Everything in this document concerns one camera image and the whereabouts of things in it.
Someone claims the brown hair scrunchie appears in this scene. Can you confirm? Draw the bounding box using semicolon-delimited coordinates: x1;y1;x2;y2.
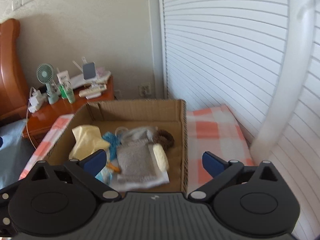
152;129;175;151

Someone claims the phone stand with mirror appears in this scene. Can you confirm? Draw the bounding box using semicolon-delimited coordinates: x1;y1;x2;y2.
82;62;97;83

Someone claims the wooden headboard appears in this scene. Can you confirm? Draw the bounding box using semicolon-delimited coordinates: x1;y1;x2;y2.
1;18;29;126

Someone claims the blue tassel sachet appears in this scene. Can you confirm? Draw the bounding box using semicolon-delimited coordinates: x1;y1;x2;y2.
102;132;120;161

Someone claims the white cloth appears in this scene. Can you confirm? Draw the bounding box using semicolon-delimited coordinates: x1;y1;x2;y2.
109;172;170;192

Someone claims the grey fabric pouch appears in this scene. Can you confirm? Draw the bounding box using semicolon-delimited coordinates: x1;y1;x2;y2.
117;142;157;179
120;126;158;144

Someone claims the white cosmetic box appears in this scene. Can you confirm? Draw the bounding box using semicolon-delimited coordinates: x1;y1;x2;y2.
57;70;70;84

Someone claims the white louvered door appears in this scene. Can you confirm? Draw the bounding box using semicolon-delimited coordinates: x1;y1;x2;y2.
149;0;319;239

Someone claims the white power adapter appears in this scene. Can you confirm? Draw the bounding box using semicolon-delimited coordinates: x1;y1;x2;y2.
28;87;48;113

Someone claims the blue surgical mask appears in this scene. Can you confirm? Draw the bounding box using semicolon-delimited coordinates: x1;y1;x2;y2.
95;167;114;185

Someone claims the brown cardboard box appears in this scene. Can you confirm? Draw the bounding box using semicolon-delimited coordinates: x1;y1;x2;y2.
45;100;188;192

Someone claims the wall power socket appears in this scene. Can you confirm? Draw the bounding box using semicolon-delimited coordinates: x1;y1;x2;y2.
138;82;152;98

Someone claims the white charging cable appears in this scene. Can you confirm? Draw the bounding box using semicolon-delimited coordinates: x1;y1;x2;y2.
24;109;38;151

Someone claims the pink checkered tablecloth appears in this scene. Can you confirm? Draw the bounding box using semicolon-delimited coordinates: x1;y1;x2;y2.
19;105;254;193

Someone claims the wooden nightstand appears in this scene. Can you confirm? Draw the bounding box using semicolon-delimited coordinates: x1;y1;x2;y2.
22;75;114;147

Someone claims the orange small toy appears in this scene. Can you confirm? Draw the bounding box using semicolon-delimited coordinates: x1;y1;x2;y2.
106;163;121;173

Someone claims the green small bottle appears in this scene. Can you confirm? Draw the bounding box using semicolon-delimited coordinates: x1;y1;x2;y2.
58;84;67;99

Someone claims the cream hair scrunchie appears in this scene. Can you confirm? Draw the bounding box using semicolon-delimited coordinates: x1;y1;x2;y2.
153;144;169;172

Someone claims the green handheld fan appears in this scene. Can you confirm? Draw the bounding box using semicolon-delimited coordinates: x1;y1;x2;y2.
36;63;59;105

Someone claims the green tube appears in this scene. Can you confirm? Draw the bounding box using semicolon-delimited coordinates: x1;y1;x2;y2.
63;81;75;103

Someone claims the grey blue bedding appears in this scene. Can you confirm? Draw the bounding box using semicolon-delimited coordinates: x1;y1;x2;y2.
0;119;35;189

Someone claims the white remote control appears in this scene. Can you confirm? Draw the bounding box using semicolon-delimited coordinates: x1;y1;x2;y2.
79;84;107;99

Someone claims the yellow cloth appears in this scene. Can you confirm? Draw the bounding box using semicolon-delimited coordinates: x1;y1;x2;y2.
69;125;110;160

